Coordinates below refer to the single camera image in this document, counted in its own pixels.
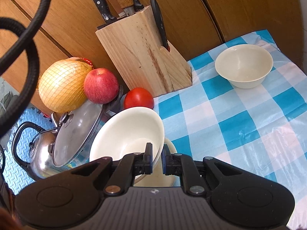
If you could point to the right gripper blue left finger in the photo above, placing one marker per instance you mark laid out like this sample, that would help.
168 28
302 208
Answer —
124 171

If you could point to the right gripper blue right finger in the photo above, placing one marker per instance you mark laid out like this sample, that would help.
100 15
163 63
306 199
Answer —
189 171

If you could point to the cream bowl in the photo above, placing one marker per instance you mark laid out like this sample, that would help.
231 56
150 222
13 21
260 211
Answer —
244 66
128 132
157 178

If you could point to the steel pan with glass lid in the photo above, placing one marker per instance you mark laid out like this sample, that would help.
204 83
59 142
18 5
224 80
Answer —
78 129

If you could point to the red tomato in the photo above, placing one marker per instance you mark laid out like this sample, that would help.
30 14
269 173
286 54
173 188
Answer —
138 97

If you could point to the red apple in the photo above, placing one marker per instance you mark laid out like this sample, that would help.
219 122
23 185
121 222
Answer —
101 86

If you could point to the steel kettle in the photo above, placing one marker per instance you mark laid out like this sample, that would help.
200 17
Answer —
41 163

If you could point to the blue checked tablecloth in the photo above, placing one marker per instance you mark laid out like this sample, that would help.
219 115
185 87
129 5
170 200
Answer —
261 130

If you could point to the yellow pomelo in net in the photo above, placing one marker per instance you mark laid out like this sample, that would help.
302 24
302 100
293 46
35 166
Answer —
61 87

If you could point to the wooden knife block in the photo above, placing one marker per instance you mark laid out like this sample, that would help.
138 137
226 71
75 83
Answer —
135 47

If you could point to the black scissors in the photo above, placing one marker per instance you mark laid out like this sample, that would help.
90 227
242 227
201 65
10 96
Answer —
159 22

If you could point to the black sharpening steel handle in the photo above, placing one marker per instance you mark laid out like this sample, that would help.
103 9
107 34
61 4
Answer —
138 6

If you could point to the black riveted knife handle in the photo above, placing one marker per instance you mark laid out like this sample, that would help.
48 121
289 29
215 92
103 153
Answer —
104 10

